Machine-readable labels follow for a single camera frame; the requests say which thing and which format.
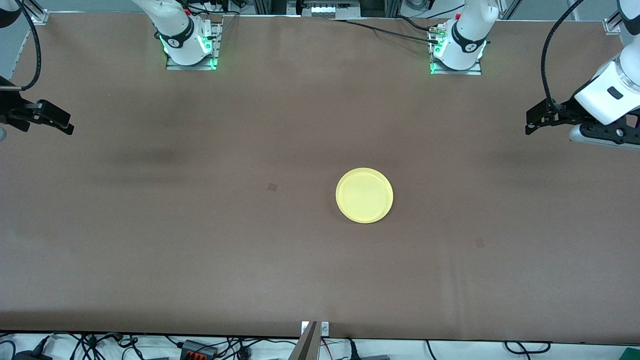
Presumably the tangled black floor cable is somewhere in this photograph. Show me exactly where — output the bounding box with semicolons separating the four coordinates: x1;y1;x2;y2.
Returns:
50;332;147;360

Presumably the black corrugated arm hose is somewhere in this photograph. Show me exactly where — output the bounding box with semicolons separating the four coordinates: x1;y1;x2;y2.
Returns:
0;0;42;92
541;0;584;112

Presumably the black and orange power strip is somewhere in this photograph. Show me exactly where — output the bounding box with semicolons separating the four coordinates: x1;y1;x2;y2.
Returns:
180;339;219;360

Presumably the long straight black cable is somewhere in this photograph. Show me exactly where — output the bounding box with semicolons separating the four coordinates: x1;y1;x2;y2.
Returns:
328;18;442;46

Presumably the grey metal post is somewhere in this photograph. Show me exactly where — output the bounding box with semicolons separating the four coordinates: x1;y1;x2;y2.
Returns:
288;321;321;360

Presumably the short curved black cable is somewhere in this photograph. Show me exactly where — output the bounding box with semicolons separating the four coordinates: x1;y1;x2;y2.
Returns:
392;15;433;33

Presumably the aluminium rack with white device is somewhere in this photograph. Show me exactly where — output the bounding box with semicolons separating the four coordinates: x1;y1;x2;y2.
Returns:
252;0;404;20

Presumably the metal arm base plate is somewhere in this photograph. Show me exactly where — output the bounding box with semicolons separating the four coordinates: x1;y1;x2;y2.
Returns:
166;22;221;71
430;25;483;76

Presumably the yellow round plate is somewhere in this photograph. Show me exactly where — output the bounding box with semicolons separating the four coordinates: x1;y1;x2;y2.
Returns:
335;167;395;225

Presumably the aluminium frame corner bracket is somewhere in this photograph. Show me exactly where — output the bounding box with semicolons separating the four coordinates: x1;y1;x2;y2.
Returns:
602;10;626;35
19;0;50;25

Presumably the looped black floor cable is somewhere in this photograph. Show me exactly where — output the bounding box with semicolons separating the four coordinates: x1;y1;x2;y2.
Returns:
503;340;552;355

